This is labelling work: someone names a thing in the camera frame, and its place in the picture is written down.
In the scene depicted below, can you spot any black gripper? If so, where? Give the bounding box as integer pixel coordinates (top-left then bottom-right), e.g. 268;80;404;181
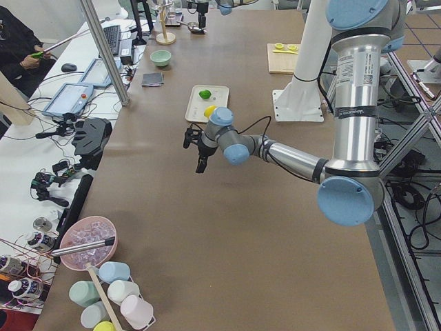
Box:
196;143;217;173
197;3;207;28

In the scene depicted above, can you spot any yellow lemon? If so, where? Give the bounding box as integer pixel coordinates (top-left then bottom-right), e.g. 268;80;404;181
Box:
204;106;216;118

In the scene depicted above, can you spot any green lime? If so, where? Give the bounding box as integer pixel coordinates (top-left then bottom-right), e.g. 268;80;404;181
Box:
198;89;212;100

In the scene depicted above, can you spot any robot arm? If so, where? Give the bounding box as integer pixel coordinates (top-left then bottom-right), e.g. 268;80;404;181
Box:
193;0;256;29
183;1;406;226

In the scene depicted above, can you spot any cream rabbit tray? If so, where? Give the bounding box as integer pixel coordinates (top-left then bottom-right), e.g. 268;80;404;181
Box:
185;84;229;123

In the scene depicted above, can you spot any metal scoop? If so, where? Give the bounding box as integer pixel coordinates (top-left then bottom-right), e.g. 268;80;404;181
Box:
178;21;207;34

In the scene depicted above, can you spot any wooden cup tree stand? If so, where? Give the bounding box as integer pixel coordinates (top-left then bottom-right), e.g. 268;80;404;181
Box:
152;0;176;45

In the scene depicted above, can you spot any mint green bowl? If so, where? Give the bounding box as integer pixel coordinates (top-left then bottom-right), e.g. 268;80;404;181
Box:
150;50;172;68

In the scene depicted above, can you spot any grey folded cloth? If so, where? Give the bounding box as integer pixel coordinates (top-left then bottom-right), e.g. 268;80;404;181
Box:
141;72;164;87

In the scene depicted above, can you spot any wooden cutting board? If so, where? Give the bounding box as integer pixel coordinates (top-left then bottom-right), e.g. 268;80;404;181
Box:
267;43;300;74

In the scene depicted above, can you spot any black keyboard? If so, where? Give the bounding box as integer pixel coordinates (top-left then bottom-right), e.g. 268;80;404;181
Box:
103;25;121;56

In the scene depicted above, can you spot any lemon half slice right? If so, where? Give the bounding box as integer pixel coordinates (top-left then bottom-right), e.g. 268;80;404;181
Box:
287;44;298;52

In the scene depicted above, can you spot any teach pendant far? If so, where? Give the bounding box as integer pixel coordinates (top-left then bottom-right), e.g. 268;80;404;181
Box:
79;58;111;88

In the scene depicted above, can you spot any teach pendant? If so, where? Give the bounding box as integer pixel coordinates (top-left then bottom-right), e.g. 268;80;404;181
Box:
79;58;111;88
42;83;94;118

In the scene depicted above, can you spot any pink bowl with ice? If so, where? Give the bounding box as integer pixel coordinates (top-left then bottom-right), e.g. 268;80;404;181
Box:
59;216;118;271

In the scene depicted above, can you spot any black computer mouse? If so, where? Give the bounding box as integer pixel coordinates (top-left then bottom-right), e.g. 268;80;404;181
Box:
61;63;77;72

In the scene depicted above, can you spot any blue plastic cup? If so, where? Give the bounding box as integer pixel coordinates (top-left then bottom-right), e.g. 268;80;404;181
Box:
99;261;130;284

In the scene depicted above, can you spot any teach pendant near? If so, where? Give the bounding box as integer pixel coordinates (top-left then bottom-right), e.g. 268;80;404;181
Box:
42;83;94;118

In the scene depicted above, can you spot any black case on table edge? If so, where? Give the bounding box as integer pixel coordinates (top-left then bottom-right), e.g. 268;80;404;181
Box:
56;174;94;245

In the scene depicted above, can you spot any white plastic cup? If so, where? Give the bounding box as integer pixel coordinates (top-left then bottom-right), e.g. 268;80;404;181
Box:
107;280;140;305

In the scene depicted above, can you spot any pink plastic cup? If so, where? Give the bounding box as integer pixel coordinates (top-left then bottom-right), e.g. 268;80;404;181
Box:
120;295;154;330

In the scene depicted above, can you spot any green plastic cup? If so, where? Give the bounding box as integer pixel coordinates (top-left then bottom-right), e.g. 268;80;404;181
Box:
69;281;101;308

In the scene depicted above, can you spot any person in black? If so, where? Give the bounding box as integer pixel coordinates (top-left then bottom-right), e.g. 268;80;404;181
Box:
1;7;56;97

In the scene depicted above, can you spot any grey plastic cup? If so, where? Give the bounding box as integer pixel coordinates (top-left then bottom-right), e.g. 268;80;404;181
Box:
80;301;110;329

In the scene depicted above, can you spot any yellow plastic cup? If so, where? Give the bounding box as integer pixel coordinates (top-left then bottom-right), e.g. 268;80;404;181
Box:
93;321;116;331

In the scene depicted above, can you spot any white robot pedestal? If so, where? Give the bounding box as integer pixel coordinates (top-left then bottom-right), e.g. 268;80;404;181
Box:
273;0;332;122

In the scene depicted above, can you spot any aluminium frame post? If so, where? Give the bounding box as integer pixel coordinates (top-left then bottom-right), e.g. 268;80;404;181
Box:
79;0;130;106

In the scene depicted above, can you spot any metal tool black handle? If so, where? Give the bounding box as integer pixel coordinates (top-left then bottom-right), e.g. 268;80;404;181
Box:
50;237;116;257

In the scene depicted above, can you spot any wooden cup rack handle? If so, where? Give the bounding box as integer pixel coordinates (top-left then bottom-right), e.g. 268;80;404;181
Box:
86;264;123;331

